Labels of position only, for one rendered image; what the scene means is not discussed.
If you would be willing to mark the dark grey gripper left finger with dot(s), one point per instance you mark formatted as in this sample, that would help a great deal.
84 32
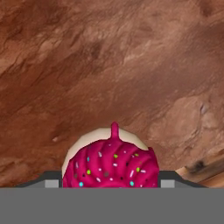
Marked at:
51 178

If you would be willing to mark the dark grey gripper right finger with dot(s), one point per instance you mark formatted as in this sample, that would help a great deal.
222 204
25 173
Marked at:
169 178

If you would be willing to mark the pink frosted cupcake with sprinkles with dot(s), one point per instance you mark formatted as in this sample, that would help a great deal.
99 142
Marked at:
112 166

